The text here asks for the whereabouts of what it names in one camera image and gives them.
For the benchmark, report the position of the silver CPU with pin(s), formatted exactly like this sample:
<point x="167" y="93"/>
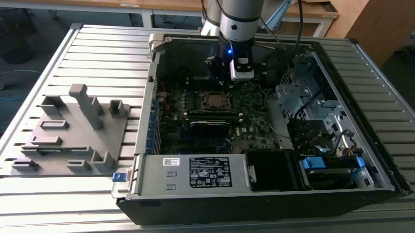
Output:
<point x="216" y="100"/>

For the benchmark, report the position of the metal locking lever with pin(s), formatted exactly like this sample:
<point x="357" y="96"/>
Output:
<point x="220" y="110"/>

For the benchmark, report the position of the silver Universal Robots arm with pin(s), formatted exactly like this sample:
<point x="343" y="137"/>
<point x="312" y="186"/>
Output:
<point x="239" y="21"/>

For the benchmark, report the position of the black RAM slot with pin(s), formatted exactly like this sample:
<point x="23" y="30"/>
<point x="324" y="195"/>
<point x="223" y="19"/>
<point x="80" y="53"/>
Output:
<point x="211" y="112"/>
<point x="211" y="118"/>

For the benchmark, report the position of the silver metal drive cage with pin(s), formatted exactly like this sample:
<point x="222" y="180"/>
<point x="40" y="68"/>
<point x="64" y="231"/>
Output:
<point x="291" y="92"/>

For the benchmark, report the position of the green motherboard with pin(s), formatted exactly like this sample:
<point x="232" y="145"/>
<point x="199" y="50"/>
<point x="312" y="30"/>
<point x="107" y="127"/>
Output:
<point x="256" y="121"/>

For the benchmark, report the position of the bronze chipset heatsink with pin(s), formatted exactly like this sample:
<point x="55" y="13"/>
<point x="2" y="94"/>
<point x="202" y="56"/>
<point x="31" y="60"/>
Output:
<point x="239" y="146"/>

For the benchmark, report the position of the wooden desk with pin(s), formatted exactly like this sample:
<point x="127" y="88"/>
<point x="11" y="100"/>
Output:
<point x="311" y="11"/>

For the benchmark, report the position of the wooden cabinet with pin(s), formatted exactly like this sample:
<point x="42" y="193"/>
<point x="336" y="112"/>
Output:
<point x="373" y="24"/>

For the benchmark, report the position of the grey power supply unit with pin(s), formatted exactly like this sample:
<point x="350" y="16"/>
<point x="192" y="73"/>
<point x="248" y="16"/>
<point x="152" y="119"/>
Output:
<point x="155" y="179"/>

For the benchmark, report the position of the grey parts rack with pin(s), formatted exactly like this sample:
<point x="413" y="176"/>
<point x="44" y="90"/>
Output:
<point x="80" y="145"/>

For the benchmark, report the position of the blue case latch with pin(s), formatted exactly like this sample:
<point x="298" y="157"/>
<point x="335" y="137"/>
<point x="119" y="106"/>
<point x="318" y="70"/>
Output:
<point x="118" y="177"/>

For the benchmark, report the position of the black hard disk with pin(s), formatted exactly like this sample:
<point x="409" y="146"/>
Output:
<point x="327" y="178"/>

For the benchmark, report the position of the black open PC case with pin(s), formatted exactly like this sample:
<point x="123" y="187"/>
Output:
<point x="194" y="211"/>

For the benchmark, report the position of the green RAM stick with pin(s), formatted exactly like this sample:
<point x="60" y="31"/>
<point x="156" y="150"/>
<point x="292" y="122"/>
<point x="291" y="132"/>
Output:
<point x="52" y="150"/>

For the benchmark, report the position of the black office chair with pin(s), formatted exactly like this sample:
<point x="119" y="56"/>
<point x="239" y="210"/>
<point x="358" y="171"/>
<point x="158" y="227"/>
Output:
<point x="16" y="43"/>

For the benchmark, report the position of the white-rimmed wrist camera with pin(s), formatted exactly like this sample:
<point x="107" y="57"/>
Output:
<point x="242" y="72"/>

